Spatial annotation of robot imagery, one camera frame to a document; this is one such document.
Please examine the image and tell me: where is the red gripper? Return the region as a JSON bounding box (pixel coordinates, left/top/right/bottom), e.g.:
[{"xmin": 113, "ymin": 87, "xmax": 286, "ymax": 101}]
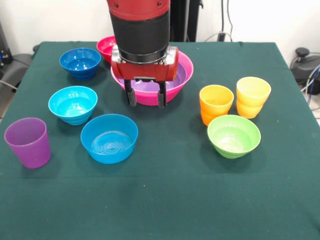
[{"xmin": 110, "ymin": 46, "xmax": 180, "ymax": 108}]

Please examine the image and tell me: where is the large pink bowl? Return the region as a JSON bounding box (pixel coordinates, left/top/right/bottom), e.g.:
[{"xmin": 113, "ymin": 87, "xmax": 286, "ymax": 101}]
[{"xmin": 110, "ymin": 51, "xmax": 195, "ymax": 106}]

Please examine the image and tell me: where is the purple bowl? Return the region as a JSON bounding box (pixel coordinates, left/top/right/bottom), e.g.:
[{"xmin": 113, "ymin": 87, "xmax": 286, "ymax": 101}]
[{"xmin": 129, "ymin": 62, "xmax": 188, "ymax": 92}]

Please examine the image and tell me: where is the blue ringed flat-bottom bowl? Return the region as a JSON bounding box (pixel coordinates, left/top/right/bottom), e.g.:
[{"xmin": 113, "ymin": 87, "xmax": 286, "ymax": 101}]
[{"xmin": 80, "ymin": 113, "xmax": 139, "ymax": 165}]

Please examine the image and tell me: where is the small red-pink bowl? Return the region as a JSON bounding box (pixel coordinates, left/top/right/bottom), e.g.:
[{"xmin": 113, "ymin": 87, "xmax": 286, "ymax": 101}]
[{"xmin": 96, "ymin": 35, "xmax": 118, "ymax": 65}]

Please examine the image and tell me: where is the dark blue bowl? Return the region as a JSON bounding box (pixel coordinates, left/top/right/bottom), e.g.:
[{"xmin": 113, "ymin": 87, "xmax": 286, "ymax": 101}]
[{"xmin": 58, "ymin": 47, "xmax": 102, "ymax": 81}]

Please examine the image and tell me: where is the cyan bowl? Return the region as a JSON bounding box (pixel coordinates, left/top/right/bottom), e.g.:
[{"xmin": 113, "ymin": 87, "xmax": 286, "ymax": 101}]
[{"xmin": 47, "ymin": 85, "xmax": 99, "ymax": 126}]

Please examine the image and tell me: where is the dark green tablecloth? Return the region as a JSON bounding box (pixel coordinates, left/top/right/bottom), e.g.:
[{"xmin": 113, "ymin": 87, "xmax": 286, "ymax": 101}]
[{"xmin": 0, "ymin": 41, "xmax": 320, "ymax": 240}]

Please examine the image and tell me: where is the green bowl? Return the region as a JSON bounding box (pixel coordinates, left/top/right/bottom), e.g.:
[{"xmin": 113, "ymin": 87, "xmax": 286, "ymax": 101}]
[{"xmin": 206, "ymin": 114, "xmax": 262, "ymax": 160}]

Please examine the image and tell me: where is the yellow cup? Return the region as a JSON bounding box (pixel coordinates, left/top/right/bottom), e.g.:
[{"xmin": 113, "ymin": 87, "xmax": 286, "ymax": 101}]
[{"xmin": 236, "ymin": 76, "xmax": 272, "ymax": 108}]

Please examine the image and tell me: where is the purple cup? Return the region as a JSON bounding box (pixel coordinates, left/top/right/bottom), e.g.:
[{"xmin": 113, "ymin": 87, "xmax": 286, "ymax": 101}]
[{"xmin": 3, "ymin": 117, "xmax": 52, "ymax": 170}]

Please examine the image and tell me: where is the black equipment box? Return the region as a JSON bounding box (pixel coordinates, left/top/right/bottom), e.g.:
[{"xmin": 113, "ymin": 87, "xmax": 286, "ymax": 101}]
[{"xmin": 0, "ymin": 21, "xmax": 14, "ymax": 67}]

